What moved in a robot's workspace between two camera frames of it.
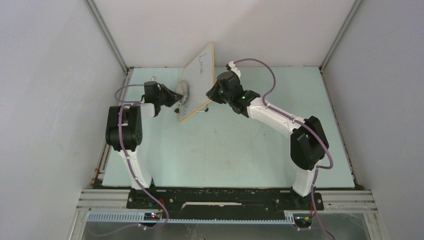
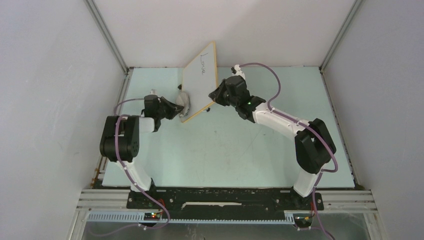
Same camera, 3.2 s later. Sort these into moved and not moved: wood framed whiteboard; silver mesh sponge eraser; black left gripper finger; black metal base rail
Moved: silver mesh sponge eraser; black left gripper finger
Not moved: wood framed whiteboard; black metal base rail
